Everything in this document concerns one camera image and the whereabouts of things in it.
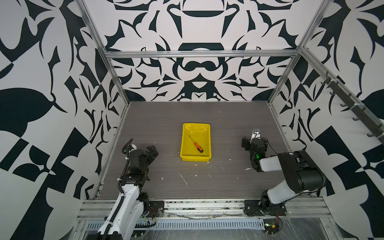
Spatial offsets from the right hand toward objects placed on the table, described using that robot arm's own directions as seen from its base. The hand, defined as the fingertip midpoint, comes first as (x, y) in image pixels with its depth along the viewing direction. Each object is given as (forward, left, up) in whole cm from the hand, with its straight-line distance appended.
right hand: (255, 136), depth 93 cm
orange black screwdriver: (-5, +35, -4) cm, 36 cm away
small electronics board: (-45, +2, -7) cm, 45 cm away
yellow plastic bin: (+6, +33, -5) cm, 34 cm away
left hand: (-10, +63, +5) cm, 63 cm away
